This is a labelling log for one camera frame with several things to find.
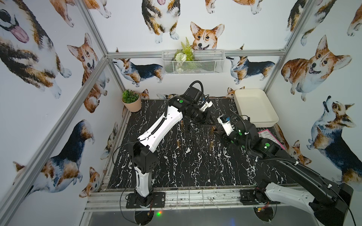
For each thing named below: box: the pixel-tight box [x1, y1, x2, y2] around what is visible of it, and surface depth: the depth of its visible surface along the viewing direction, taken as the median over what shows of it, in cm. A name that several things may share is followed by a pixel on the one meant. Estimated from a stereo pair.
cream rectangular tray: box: [233, 88, 280, 128], surface depth 119 cm
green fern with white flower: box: [174, 36, 196, 73], surface depth 85 cm
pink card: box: [257, 128, 287, 151], surface depth 101 cm
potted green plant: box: [121, 89, 142, 113], surface depth 106 cm
